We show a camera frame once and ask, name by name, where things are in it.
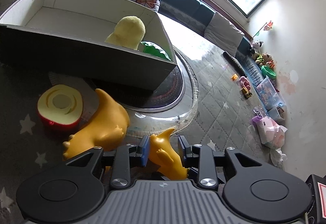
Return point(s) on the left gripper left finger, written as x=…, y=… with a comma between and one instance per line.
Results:
x=127, y=157

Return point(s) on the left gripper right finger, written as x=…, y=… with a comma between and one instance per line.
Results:
x=200, y=160

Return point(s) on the small orange dinosaur toy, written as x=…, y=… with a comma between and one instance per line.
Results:
x=162, y=154

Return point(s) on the green toy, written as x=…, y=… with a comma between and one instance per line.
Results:
x=155, y=50

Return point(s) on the yellow plush duck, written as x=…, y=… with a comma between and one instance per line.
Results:
x=128, y=32

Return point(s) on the large orange dinosaur toy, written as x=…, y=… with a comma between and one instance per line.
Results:
x=106, y=128

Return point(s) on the grey quilted floor mat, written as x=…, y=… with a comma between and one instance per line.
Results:
x=222, y=120

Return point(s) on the pink toy bag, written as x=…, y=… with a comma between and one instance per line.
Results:
x=270, y=132

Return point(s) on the yellow toy truck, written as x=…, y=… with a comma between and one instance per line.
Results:
x=246, y=93

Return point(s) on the pink toy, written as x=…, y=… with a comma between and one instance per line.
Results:
x=244, y=83

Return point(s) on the half apple toy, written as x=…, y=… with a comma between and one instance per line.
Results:
x=60, y=108

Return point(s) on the clear plastic toy bin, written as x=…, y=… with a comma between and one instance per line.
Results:
x=272, y=100

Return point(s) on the black roll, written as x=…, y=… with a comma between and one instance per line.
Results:
x=235, y=64

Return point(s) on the green bowl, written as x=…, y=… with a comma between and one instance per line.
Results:
x=268, y=72

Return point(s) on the stuffed animals pile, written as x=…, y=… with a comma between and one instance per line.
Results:
x=262, y=59

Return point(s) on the grey folded blanket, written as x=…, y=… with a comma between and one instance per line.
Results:
x=222, y=33

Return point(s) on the blue sofa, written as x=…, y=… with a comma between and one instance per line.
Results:
x=196, y=15

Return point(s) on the white cardboard box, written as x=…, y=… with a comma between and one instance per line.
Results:
x=69, y=37

